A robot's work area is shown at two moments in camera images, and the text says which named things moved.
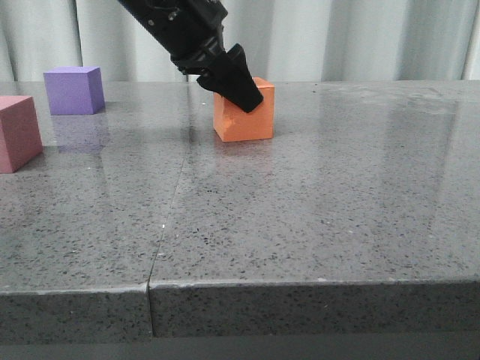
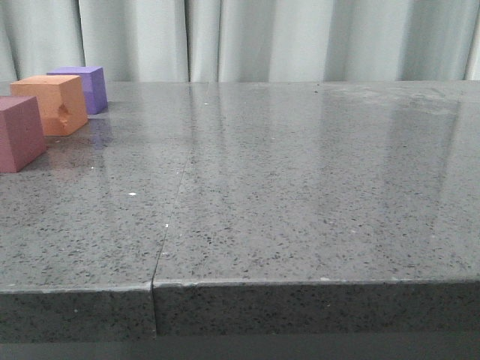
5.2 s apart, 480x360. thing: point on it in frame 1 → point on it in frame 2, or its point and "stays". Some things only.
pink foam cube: x=20 y=137 stays
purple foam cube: x=75 y=90 stays
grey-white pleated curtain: x=283 y=40 stays
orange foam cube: x=233 y=124 → x=60 y=99
